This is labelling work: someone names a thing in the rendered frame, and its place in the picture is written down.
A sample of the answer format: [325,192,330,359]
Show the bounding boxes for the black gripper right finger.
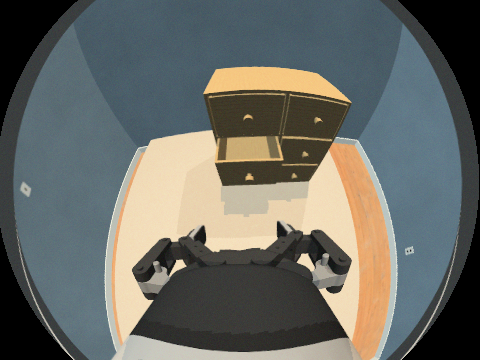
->
[251,220,352,294]

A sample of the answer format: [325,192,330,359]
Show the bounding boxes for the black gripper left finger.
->
[132,225,226,300]

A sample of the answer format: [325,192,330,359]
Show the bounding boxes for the brown chest of drawers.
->
[203,67,352,182]

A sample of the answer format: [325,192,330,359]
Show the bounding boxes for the tan wooden drawer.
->
[215,136,283,186]
[280,136,332,164]
[277,164,317,182]
[283,94,348,137]
[209,93,285,136]

